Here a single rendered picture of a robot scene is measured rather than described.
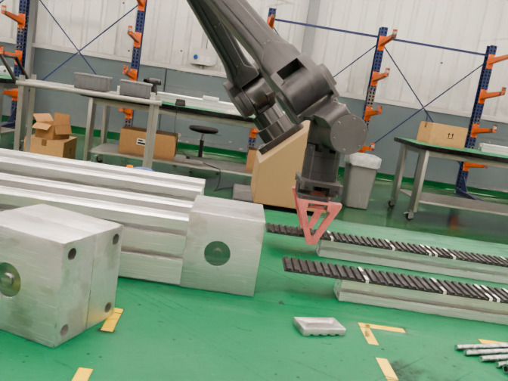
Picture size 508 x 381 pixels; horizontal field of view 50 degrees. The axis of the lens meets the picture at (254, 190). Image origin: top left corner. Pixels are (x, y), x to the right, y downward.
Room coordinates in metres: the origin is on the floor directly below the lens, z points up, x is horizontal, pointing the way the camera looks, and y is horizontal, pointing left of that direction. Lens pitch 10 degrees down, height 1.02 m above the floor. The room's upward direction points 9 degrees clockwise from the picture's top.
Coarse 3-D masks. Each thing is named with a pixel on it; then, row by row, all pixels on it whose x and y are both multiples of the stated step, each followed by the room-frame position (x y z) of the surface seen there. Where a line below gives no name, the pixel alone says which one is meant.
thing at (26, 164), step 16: (0, 160) 0.80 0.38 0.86; (16, 160) 0.81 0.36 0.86; (32, 160) 0.87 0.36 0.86; (48, 160) 0.88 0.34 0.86; (64, 160) 0.88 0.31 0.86; (80, 160) 0.90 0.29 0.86; (32, 176) 0.81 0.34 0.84; (48, 176) 0.80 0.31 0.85; (64, 176) 0.81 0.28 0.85; (80, 176) 0.81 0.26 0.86; (96, 176) 0.81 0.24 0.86; (112, 176) 0.81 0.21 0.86; (128, 176) 0.83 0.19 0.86; (144, 176) 0.88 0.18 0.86; (160, 176) 0.88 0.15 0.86; (176, 176) 0.90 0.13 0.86; (144, 192) 0.82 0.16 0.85; (160, 192) 0.81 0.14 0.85; (176, 192) 0.81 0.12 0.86; (192, 192) 0.81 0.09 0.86
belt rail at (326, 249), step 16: (320, 240) 0.87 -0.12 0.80; (336, 256) 0.86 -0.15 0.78; (352, 256) 0.86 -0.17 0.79; (368, 256) 0.86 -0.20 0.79; (384, 256) 0.87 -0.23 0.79; (400, 256) 0.86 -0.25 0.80; (416, 256) 0.86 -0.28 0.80; (432, 256) 0.86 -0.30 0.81; (432, 272) 0.86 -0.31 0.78; (448, 272) 0.86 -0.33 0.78; (464, 272) 0.86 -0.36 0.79; (480, 272) 0.87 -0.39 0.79; (496, 272) 0.87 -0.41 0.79
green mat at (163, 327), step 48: (288, 240) 0.92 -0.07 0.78; (432, 240) 1.11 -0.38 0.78; (144, 288) 0.60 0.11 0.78; (192, 288) 0.63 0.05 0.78; (288, 288) 0.68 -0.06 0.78; (0, 336) 0.44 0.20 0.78; (96, 336) 0.47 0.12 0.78; (144, 336) 0.48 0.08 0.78; (192, 336) 0.50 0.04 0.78; (240, 336) 0.52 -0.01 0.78; (288, 336) 0.53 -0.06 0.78; (336, 336) 0.55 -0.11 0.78; (384, 336) 0.57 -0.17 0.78; (432, 336) 0.60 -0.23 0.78; (480, 336) 0.62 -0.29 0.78
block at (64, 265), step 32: (0, 224) 0.46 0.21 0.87; (32, 224) 0.47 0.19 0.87; (64, 224) 0.49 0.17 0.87; (96, 224) 0.51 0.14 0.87; (0, 256) 0.46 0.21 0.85; (32, 256) 0.44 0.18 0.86; (64, 256) 0.44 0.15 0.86; (96, 256) 0.48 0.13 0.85; (0, 288) 0.46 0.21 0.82; (32, 288) 0.44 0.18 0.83; (64, 288) 0.44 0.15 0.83; (96, 288) 0.49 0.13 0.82; (0, 320) 0.45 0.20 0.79; (32, 320) 0.44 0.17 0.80; (64, 320) 0.45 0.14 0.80; (96, 320) 0.49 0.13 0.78
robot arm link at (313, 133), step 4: (312, 120) 0.86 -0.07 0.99; (312, 124) 0.86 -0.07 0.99; (316, 124) 0.85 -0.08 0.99; (312, 128) 0.86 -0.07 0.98; (316, 128) 0.85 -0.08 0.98; (308, 132) 0.87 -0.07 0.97; (312, 132) 0.86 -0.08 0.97; (316, 132) 0.85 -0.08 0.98; (308, 136) 0.86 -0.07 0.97; (312, 136) 0.85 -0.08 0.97; (316, 136) 0.85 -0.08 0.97; (308, 140) 0.86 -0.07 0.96; (312, 140) 0.85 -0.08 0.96; (316, 140) 0.85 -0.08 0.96; (316, 144) 0.86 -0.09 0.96; (320, 144) 0.86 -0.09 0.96; (320, 148) 0.86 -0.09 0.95
